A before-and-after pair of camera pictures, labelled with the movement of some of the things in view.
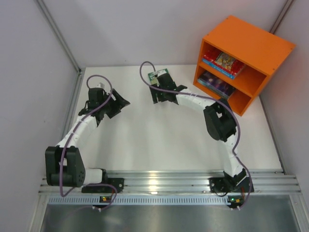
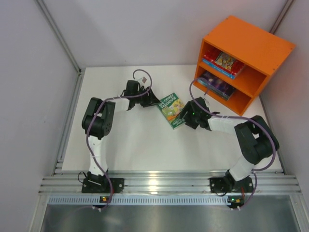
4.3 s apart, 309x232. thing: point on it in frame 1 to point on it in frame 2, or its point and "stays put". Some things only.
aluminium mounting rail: (171, 187) stays put
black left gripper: (113, 106) to (147, 97)
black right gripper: (159, 94) to (187, 112)
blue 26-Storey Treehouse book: (218, 68) stays put
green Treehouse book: (153, 76) to (171, 107)
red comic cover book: (232, 65) stays put
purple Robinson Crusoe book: (215, 83) stays put
